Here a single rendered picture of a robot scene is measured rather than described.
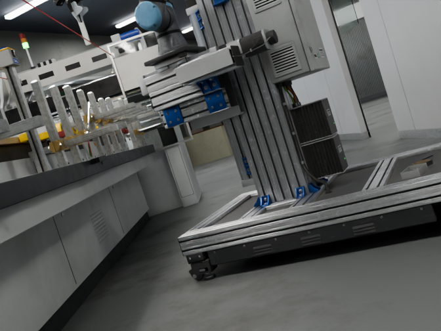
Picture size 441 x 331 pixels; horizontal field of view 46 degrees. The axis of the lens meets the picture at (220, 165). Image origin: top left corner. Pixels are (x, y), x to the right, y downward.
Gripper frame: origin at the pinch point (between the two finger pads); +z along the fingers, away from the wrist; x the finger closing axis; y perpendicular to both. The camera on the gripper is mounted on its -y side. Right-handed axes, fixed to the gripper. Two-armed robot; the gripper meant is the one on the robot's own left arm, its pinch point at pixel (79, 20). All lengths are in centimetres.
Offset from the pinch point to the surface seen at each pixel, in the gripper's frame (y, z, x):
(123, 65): -134, -20, 241
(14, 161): -42, 52, -24
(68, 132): -34, 45, 8
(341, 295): 92, 132, -41
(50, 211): -11, 77, -45
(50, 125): -23.2, 41.8, -14.4
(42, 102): -23.5, 30.7, -14.5
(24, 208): -1, 72, -67
